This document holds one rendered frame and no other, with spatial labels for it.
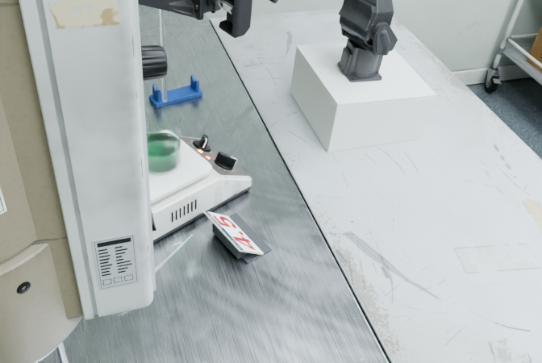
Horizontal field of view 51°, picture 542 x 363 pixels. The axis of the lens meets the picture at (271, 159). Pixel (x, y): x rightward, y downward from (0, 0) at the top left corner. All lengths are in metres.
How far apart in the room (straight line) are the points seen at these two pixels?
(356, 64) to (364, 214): 0.27
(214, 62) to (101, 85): 1.05
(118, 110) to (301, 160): 0.81
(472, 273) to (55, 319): 0.71
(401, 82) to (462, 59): 2.02
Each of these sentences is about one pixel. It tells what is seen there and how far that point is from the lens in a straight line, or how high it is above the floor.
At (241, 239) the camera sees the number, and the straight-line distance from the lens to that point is 0.84.
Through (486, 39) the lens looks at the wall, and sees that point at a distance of 3.11.
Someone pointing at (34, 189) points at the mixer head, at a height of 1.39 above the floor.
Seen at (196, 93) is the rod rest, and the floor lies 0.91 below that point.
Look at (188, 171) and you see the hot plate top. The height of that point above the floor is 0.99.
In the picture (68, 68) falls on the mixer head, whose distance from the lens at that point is 0.20.
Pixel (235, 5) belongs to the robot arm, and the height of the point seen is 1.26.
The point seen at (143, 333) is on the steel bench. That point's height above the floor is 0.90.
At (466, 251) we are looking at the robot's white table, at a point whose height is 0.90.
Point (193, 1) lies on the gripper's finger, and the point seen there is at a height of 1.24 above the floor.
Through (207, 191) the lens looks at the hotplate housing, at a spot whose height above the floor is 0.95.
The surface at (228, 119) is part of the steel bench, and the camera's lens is 1.09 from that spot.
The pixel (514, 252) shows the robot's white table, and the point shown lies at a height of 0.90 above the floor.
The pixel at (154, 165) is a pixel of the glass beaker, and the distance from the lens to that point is 0.82.
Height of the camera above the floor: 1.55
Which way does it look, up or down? 40 degrees down
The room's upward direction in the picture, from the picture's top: 7 degrees clockwise
